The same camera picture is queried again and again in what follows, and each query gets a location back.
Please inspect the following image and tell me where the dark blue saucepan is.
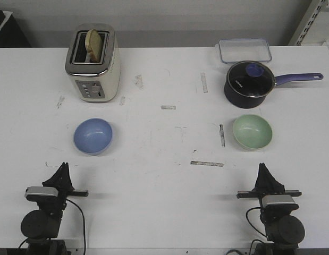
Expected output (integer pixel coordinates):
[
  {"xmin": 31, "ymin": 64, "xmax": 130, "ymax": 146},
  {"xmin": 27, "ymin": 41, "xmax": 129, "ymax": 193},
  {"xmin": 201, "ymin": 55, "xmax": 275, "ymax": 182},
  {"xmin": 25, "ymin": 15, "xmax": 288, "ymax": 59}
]
[{"xmin": 224, "ymin": 73, "xmax": 324, "ymax": 109}]

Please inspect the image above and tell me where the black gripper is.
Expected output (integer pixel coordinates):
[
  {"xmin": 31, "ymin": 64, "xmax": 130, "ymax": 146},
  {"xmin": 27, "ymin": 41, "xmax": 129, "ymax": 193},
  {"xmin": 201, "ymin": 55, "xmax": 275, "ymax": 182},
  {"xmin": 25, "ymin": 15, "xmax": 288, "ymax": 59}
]
[
  {"xmin": 37, "ymin": 162, "xmax": 89, "ymax": 215},
  {"xmin": 236, "ymin": 163, "xmax": 302, "ymax": 213}
]

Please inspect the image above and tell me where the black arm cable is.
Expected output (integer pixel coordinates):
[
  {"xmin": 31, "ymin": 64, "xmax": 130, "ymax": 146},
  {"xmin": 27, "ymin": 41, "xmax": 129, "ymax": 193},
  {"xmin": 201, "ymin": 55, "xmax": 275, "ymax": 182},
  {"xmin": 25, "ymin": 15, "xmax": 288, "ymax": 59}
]
[
  {"xmin": 224, "ymin": 207, "xmax": 269, "ymax": 255},
  {"xmin": 18, "ymin": 198, "xmax": 87, "ymax": 252}
]

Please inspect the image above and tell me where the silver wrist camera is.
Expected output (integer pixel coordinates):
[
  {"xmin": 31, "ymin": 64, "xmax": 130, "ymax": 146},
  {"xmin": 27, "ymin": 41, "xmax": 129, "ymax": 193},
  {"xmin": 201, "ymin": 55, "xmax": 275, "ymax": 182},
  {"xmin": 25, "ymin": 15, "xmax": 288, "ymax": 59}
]
[
  {"xmin": 261, "ymin": 194, "xmax": 299, "ymax": 211},
  {"xmin": 24, "ymin": 186, "xmax": 58, "ymax": 202}
]

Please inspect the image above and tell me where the clear plastic container blue rim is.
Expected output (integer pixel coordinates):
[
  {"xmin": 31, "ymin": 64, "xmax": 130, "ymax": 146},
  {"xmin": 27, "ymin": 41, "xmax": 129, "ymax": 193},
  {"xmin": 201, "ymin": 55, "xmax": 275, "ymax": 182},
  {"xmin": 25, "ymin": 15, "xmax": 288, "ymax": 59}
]
[{"xmin": 215, "ymin": 38, "xmax": 272, "ymax": 64}]

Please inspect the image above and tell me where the blue bowl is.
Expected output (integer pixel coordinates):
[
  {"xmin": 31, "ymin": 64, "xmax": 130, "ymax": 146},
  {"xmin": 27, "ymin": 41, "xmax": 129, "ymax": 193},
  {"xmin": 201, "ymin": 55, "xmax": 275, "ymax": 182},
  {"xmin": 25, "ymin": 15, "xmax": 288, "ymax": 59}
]
[{"xmin": 73, "ymin": 118, "xmax": 113, "ymax": 155}]

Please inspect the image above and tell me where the toast slice in toaster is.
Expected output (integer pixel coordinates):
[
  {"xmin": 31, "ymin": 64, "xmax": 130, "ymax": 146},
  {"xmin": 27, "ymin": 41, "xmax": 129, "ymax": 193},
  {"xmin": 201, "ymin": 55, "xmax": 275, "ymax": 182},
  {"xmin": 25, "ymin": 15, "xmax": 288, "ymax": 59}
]
[{"xmin": 85, "ymin": 29, "xmax": 103, "ymax": 63}]

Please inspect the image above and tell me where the cream and chrome toaster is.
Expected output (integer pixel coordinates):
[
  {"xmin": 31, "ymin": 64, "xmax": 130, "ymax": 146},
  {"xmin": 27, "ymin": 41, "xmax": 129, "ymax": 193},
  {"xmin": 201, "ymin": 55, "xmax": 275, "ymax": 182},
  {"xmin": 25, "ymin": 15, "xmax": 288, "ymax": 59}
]
[{"xmin": 65, "ymin": 23, "xmax": 121, "ymax": 103}]

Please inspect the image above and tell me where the glass pot lid blue knob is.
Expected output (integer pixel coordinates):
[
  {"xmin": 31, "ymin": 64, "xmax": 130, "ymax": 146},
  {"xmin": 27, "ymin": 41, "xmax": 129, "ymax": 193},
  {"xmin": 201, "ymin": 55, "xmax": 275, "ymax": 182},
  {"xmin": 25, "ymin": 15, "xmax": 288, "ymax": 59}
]
[{"xmin": 227, "ymin": 61, "xmax": 275, "ymax": 98}]

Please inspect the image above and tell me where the green bowl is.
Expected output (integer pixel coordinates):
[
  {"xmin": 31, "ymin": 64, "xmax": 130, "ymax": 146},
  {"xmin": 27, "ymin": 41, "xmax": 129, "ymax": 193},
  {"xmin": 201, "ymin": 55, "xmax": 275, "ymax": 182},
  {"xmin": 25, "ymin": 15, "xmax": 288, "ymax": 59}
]
[{"xmin": 232, "ymin": 114, "xmax": 273, "ymax": 150}]

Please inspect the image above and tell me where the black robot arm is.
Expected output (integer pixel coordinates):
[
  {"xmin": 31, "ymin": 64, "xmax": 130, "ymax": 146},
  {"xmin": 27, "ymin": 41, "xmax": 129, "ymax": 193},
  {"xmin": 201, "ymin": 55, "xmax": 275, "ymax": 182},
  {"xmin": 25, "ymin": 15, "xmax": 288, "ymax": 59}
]
[
  {"xmin": 237, "ymin": 163, "xmax": 305, "ymax": 254},
  {"xmin": 21, "ymin": 162, "xmax": 88, "ymax": 254}
]

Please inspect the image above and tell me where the white metal shelving rack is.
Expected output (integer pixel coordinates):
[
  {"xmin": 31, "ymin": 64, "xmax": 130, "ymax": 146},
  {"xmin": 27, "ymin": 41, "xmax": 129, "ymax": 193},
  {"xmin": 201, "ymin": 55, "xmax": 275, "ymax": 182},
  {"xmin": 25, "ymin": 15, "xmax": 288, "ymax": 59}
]
[{"xmin": 288, "ymin": 1, "xmax": 329, "ymax": 50}]

